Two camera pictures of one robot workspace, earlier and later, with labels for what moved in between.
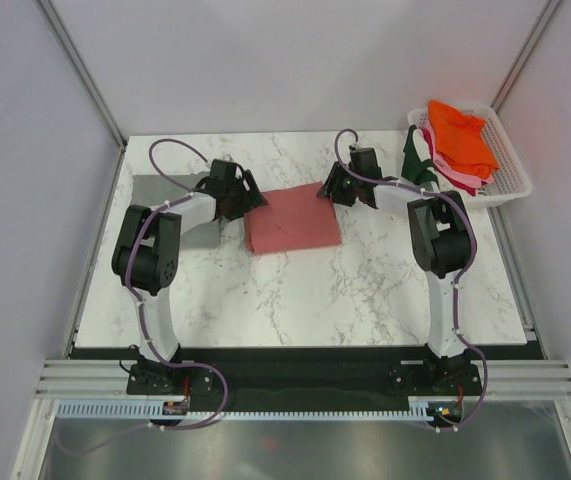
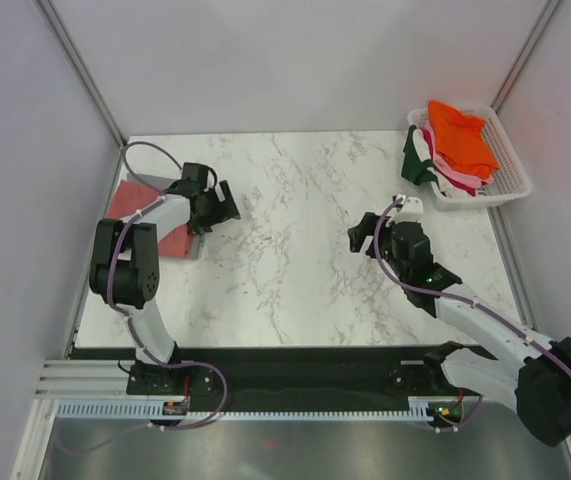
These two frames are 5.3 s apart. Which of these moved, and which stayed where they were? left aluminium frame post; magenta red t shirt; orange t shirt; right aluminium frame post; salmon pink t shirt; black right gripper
Moved: black right gripper; salmon pink t shirt
Stayed: magenta red t shirt; orange t shirt; right aluminium frame post; left aluminium frame post
